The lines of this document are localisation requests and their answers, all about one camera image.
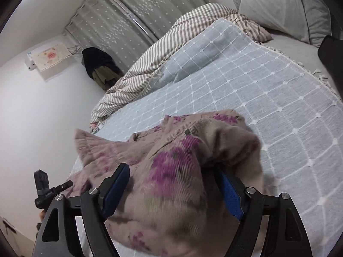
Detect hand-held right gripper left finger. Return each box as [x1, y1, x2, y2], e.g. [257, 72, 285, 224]
[32, 163, 131, 257]

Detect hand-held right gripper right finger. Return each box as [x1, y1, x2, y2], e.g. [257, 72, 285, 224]
[212, 166, 313, 257]

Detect beige floral knit garment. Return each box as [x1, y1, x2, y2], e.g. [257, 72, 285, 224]
[66, 109, 266, 257]

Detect hanging dark clothes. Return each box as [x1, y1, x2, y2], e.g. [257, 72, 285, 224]
[82, 47, 124, 93]

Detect light blue checkered blanket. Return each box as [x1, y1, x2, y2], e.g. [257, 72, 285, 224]
[71, 18, 343, 257]

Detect brown striped blanket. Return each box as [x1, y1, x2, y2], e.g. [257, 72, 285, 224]
[90, 3, 274, 129]

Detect grey bed sheet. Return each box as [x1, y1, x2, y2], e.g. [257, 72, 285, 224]
[257, 29, 330, 86]

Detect black cloth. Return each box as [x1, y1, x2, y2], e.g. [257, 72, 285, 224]
[317, 35, 341, 86]

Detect grey dotted curtain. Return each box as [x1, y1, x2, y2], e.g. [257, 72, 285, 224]
[64, 0, 236, 75]

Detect light grey pillow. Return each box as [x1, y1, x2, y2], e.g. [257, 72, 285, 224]
[238, 0, 313, 43]

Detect covered wall air conditioner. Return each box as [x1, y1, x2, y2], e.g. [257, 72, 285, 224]
[25, 42, 73, 73]

